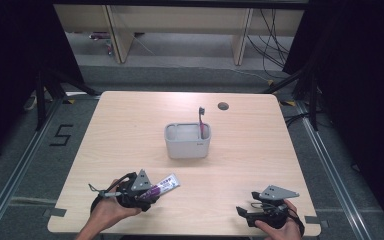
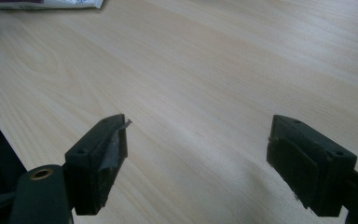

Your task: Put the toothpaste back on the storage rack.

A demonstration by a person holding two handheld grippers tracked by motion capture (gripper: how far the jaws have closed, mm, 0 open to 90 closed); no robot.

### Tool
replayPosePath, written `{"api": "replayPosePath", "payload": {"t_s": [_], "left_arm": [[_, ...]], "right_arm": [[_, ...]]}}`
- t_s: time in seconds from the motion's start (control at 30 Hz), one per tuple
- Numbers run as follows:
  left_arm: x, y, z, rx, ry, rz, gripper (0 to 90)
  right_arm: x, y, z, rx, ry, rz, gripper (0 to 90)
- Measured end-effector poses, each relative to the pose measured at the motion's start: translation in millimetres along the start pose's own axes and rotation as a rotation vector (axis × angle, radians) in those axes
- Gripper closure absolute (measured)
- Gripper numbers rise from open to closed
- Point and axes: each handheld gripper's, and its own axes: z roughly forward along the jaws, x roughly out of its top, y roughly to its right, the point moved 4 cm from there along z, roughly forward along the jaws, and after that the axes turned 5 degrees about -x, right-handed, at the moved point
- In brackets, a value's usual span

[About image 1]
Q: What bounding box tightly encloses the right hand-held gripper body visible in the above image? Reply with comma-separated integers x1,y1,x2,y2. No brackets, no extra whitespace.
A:
246,184,300,230

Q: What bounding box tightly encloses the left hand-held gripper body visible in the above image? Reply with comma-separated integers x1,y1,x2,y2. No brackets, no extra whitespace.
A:
115,168,158,212

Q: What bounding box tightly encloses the purple white toothpaste tube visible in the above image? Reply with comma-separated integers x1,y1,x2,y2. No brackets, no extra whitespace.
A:
136,173,182,202

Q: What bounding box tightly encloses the grey plastic holder box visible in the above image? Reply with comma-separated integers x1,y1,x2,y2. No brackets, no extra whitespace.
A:
163,121,212,160

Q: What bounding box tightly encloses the pink toothbrush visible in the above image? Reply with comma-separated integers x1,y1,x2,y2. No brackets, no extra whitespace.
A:
197,106,207,140

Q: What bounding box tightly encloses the person's right hand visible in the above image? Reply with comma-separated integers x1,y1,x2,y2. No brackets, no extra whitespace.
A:
254,199,303,240

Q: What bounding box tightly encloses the person's left hand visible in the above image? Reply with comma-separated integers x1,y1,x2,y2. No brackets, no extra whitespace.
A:
86,179,143,233

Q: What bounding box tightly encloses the light wooden table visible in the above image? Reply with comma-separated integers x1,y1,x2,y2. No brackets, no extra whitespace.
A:
47,90,322,237

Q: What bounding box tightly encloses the grey tape strip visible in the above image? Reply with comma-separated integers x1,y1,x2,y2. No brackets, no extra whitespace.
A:
42,207,68,218
304,215,330,230

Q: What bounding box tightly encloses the black metal stand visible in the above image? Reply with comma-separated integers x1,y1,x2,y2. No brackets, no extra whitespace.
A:
262,61,322,132
34,65,102,132

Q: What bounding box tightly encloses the black curtain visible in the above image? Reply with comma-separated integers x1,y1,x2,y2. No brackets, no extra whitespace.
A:
282,0,384,234
0,0,86,169

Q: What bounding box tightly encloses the beige wooden shelf unit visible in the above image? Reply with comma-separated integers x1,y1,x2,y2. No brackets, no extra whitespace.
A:
54,3,306,67

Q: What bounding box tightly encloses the aluminium floor rail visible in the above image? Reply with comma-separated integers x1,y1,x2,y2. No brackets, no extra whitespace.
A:
0,95,65,240
294,99,372,240

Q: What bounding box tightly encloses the bundle of black cables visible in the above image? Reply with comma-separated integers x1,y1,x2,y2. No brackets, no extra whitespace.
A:
246,8,292,80

